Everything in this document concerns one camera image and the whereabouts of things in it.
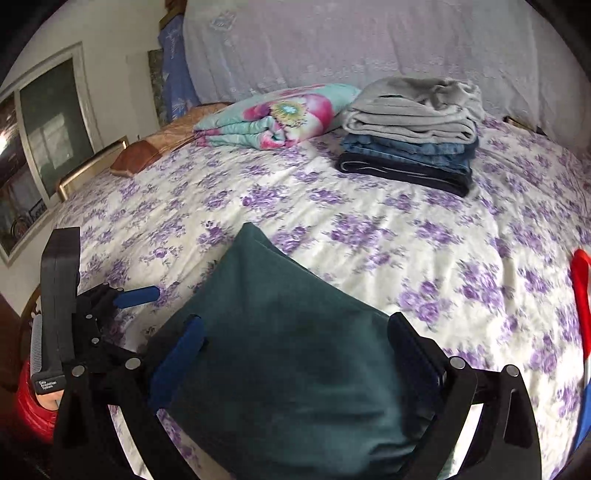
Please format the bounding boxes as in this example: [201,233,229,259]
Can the gold bed rail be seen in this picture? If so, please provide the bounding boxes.
[55,136,130,202]

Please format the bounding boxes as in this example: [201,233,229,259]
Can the blue folded jeans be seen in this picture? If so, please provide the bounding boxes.
[341,133,480,174]

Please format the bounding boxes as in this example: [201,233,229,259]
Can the teal green pants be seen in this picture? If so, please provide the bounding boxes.
[143,222,446,480]

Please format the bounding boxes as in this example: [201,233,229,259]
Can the blue patterned cloth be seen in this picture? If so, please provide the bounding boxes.
[157,14,201,125]

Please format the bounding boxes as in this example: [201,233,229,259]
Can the brown cushion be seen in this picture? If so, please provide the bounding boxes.
[111,104,232,178]

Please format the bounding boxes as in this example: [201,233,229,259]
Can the person's left forearm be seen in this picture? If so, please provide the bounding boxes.
[13,364,62,445]

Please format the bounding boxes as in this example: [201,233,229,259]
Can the grey folded pants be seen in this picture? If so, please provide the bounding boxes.
[342,76,485,145]

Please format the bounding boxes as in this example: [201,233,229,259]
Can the white framed window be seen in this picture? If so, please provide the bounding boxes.
[0,41,103,266]

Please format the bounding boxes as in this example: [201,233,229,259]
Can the colourful floral folded blanket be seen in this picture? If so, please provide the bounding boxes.
[193,84,363,151]

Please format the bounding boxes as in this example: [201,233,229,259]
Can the white lace cover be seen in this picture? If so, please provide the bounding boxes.
[182,0,591,148]

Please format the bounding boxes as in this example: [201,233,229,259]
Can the black pants white stripes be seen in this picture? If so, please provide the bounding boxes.
[336,152,474,198]

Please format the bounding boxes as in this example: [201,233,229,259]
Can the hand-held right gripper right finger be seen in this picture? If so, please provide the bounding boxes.
[388,313,542,480]

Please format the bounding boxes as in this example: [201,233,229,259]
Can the purple floral bedsheet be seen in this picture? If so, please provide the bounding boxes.
[53,115,591,480]

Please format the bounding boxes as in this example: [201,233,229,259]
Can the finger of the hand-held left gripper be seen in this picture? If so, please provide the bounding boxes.
[76,284,161,365]

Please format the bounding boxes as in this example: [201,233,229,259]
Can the red garment white blue stripe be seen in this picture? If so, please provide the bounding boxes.
[570,249,591,388]

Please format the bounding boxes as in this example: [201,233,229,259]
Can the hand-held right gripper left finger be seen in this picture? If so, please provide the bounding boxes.
[51,314,206,480]

